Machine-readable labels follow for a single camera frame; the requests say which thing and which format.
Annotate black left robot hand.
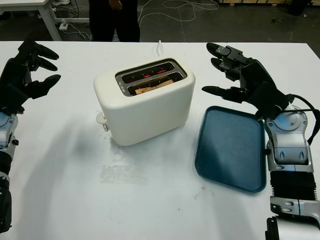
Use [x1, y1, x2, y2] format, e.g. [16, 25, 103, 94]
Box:
[0, 39, 62, 101]

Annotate person's bare hand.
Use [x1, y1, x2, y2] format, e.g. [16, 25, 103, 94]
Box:
[109, 0, 123, 11]

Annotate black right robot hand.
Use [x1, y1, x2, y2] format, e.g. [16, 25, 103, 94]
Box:
[201, 42, 277, 108]

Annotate person in black trousers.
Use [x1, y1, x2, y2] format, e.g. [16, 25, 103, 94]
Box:
[88, 0, 141, 43]

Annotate brown toast slice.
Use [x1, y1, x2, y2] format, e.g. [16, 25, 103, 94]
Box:
[134, 79, 175, 96]

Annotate cream white two-slot toaster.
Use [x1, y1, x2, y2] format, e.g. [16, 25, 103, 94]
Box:
[93, 57, 196, 147]

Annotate dark blue plastic tray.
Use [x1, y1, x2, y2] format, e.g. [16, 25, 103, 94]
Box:
[194, 105, 267, 193]

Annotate dark bulky floor object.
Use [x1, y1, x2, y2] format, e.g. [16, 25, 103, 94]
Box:
[287, 0, 311, 16]

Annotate white floor cable at strip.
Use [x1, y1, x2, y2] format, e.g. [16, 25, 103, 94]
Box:
[62, 23, 93, 41]

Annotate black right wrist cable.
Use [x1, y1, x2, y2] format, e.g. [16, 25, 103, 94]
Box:
[287, 93, 318, 146]

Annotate white metal-frame desk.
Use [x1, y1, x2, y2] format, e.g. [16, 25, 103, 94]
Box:
[0, 0, 91, 42]

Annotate long looping white floor cable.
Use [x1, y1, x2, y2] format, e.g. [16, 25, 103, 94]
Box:
[138, 0, 221, 25]

